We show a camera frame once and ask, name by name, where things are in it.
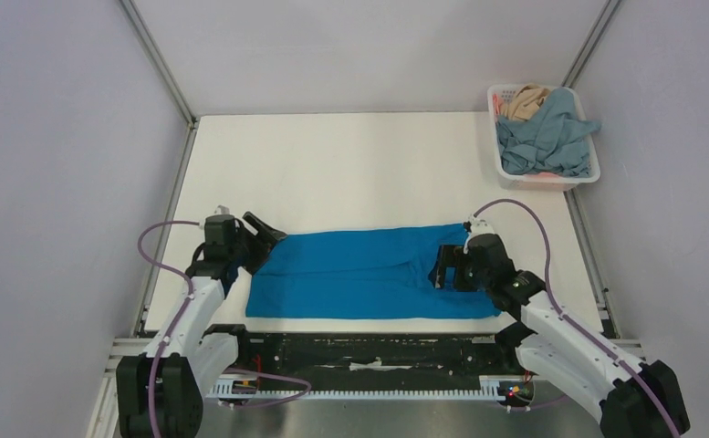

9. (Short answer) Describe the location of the grey-blue t-shirt in basket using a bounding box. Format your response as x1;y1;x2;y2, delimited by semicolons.
496;88;601;179

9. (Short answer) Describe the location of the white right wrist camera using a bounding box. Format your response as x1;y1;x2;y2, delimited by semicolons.
463;215;495;254

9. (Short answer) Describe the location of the beige t-shirt in basket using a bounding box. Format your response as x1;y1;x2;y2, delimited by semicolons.
497;83;552;121

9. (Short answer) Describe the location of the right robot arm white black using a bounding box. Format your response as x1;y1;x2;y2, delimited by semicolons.
429;234;691;437

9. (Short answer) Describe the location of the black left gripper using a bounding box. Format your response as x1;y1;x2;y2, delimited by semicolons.
228;212;287;275

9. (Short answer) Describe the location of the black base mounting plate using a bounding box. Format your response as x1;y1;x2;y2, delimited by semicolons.
235;332;526;391

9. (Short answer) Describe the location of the aluminium frame rail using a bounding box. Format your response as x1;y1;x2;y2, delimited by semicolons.
104;338;646;376

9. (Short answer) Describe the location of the white slotted cable duct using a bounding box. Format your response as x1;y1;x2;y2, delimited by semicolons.
205;378;506;402

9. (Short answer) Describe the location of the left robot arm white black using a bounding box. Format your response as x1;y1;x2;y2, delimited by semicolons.
116;209;287;437

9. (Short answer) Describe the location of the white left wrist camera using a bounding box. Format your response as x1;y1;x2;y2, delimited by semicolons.
214;205;230;215

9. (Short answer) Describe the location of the white plastic laundry basket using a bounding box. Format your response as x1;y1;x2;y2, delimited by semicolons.
487;84;601;192

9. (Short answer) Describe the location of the blue t-shirt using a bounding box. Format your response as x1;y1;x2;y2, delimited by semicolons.
245;224;500;319

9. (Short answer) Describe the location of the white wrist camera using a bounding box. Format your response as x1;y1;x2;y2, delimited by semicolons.
214;205;230;215
463;215;495;254

